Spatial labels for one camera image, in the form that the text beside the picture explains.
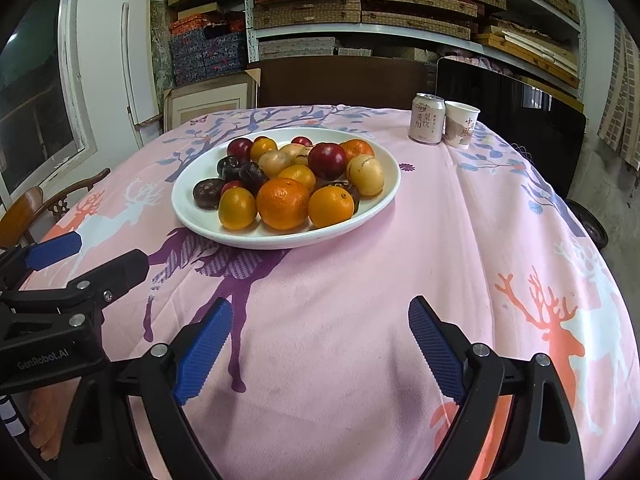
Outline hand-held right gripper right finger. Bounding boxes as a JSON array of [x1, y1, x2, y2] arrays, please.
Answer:
[[407, 296, 586, 480]]

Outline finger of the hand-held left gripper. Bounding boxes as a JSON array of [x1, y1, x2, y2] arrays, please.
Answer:
[[0, 231, 83, 288], [0, 249, 150, 328]]

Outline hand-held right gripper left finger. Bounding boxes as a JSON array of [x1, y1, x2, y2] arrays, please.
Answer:
[[57, 297, 235, 480]]

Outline dark brown round fruit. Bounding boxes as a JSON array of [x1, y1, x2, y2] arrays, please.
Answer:
[[238, 161, 271, 196], [193, 179, 227, 210]]

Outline white oval plate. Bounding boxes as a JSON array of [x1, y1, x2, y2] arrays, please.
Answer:
[[171, 127, 402, 251]]

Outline large orange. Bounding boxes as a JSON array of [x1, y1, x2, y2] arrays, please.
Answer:
[[256, 177, 312, 231], [340, 139, 376, 163]]

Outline red plum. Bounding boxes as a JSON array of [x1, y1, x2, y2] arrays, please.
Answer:
[[307, 142, 349, 181], [227, 137, 254, 161]]

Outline small orange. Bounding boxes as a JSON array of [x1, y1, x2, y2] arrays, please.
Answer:
[[277, 164, 317, 192], [250, 138, 279, 162], [307, 185, 356, 228]]

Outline person's left hand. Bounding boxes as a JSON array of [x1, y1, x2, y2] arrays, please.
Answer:
[[25, 382, 76, 461]]

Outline wooden chair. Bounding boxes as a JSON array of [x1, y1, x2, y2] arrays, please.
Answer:
[[0, 167, 112, 248]]

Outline pink deer print tablecloth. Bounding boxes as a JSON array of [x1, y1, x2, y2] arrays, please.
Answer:
[[20, 104, 633, 480]]

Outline glossy yellow-orange fruit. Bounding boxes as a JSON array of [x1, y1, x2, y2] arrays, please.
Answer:
[[218, 187, 258, 231]]

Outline dark purple plum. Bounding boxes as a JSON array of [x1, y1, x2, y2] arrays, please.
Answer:
[[216, 156, 243, 181]]

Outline white framed window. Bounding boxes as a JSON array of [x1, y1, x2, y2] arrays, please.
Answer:
[[0, 0, 98, 201]]

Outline framed picture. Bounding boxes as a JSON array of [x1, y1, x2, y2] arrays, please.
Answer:
[[162, 70, 261, 133]]

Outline black round stand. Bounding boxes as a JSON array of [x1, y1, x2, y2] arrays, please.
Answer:
[[565, 199, 611, 248]]

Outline white board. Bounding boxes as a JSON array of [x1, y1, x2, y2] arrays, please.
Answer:
[[121, 0, 163, 128]]

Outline stone patterned slab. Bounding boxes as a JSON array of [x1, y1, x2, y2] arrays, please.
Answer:
[[149, 0, 176, 91]]

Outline white paper cup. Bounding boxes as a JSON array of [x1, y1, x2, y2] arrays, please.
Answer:
[[443, 101, 481, 149]]

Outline stack of blue patterned boxes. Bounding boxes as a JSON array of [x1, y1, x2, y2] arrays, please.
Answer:
[[169, 25, 248, 86]]

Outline pale drink can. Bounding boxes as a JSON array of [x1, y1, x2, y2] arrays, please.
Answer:
[[409, 93, 447, 146]]

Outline stack of orange patterned boxes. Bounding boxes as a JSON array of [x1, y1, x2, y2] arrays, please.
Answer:
[[167, 12, 246, 36]]

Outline black glossy panel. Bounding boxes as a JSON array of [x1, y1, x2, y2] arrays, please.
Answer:
[[435, 57, 588, 201]]

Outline stack of grey patterned boxes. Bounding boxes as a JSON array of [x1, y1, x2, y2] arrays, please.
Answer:
[[257, 36, 373, 58]]

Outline dark brown board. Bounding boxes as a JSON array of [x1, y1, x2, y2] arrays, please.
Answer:
[[257, 56, 438, 110]]

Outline pink cloth bundle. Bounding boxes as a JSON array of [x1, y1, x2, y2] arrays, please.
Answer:
[[450, 55, 516, 76]]

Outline white metal shelf rack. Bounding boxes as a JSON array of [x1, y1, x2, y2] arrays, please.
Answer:
[[242, 0, 588, 106]]

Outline hanging brick patterned strips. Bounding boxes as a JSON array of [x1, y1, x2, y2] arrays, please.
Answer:
[[597, 12, 640, 171]]

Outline stack of yellow flat boxes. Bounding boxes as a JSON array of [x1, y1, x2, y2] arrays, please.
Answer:
[[475, 25, 583, 88]]

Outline row of flat woven boxes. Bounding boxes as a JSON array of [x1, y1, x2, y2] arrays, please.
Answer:
[[252, 0, 583, 43]]

